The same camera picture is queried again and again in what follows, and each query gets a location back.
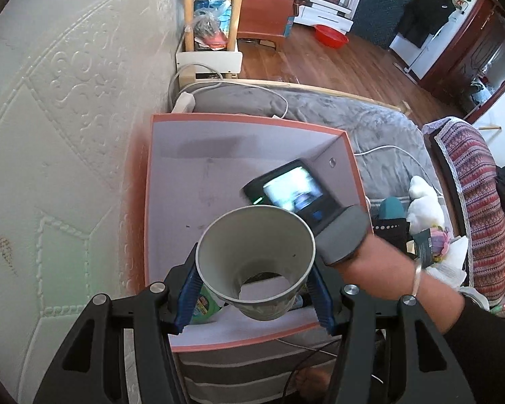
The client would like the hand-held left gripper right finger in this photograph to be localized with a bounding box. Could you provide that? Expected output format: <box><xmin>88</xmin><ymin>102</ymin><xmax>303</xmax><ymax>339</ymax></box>
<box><xmin>307</xmin><ymin>261</ymin><xmax>476</xmax><ymax>404</ymax></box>

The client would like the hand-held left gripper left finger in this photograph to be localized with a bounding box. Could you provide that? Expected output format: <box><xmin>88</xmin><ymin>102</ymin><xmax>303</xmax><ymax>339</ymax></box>
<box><xmin>33</xmin><ymin>242</ymin><xmax>203</xmax><ymax>404</ymax></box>

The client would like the paper cup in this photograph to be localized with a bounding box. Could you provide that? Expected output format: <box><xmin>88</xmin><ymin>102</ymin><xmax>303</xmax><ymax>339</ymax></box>
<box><xmin>195</xmin><ymin>205</ymin><xmax>317</xmax><ymax>321</ymax></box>

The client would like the white plush bear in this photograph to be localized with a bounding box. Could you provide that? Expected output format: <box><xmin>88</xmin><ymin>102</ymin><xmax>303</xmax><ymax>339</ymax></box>
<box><xmin>405</xmin><ymin>175</ymin><xmax>446</xmax><ymax>230</ymax></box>

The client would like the salmon fabric storage box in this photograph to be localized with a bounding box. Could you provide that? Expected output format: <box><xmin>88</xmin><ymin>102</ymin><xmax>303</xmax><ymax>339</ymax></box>
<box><xmin>144</xmin><ymin>113</ymin><xmax>368</xmax><ymax>353</ymax></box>

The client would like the person's right forearm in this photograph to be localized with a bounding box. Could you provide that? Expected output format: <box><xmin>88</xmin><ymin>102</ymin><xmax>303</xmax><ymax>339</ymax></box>
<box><xmin>320</xmin><ymin>231</ymin><xmax>505</xmax><ymax>404</ymax></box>

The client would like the dark green card packet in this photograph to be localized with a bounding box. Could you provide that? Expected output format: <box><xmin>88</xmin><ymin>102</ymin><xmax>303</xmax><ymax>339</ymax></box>
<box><xmin>412</xmin><ymin>229</ymin><xmax>436</xmax><ymax>268</ymax></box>

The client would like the yellow pink toy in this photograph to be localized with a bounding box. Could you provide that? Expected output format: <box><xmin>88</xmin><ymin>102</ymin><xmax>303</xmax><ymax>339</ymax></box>
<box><xmin>429</xmin><ymin>225</ymin><xmax>451</xmax><ymax>257</ymax></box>

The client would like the grey printed fleece blanket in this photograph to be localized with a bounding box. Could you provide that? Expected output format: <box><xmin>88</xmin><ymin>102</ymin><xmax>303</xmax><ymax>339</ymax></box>
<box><xmin>174</xmin><ymin>84</ymin><xmax>447</xmax><ymax>404</ymax></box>

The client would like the patterned woven sofa cover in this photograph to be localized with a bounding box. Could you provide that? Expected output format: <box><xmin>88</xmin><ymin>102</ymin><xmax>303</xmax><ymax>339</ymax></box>
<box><xmin>423</xmin><ymin>116</ymin><xmax>505</xmax><ymax>299</ymax></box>

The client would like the red plastic basin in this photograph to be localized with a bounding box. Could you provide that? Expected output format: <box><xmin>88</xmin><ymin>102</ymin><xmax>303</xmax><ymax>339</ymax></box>
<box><xmin>313</xmin><ymin>24</ymin><xmax>349</xmax><ymax>49</ymax></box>

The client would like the white low cabinet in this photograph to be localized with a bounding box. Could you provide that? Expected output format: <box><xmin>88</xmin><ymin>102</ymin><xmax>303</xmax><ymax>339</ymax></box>
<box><xmin>297</xmin><ymin>0</ymin><xmax>354</xmax><ymax>30</ymax></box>

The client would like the red-brown door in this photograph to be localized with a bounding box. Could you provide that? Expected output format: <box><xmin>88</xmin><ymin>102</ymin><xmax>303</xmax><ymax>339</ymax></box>
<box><xmin>421</xmin><ymin>0</ymin><xmax>505</xmax><ymax>106</ymax></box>

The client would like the dark quilted curtain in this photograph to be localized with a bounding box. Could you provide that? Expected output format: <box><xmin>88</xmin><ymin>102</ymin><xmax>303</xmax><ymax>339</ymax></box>
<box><xmin>351</xmin><ymin>0</ymin><xmax>426</xmax><ymax>49</ymax></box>

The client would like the black hanging jacket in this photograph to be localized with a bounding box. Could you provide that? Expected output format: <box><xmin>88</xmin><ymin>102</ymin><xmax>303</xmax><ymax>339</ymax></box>
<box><xmin>396</xmin><ymin>0</ymin><xmax>457</xmax><ymax>49</ymax></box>

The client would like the red wooden cabinet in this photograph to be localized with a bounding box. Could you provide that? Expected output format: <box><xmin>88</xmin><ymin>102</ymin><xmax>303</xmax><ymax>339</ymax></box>
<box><xmin>236</xmin><ymin>0</ymin><xmax>310</xmax><ymax>47</ymax></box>

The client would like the wooden shelf rack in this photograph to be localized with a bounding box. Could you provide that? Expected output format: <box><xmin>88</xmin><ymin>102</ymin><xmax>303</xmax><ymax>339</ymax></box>
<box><xmin>172</xmin><ymin>0</ymin><xmax>259</xmax><ymax>80</ymax></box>

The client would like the black cable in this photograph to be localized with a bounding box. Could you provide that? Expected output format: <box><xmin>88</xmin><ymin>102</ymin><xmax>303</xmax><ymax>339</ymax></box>
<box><xmin>273</xmin><ymin>336</ymin><xmax>346</xmax><ymax>404</ymax></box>

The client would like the silver bracelet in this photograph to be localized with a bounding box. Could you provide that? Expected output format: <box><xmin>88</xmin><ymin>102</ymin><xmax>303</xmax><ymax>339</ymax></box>
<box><xmin>410</xmin><ymin>257</ymin><xmax>425</xmax><ymax>299</ymax></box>

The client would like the white cable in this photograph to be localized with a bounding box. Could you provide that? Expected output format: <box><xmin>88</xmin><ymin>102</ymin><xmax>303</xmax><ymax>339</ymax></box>
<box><xmin>191</xmin><ymin>85</ymin><xmax>444</xmax><ymax>203</ymax></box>

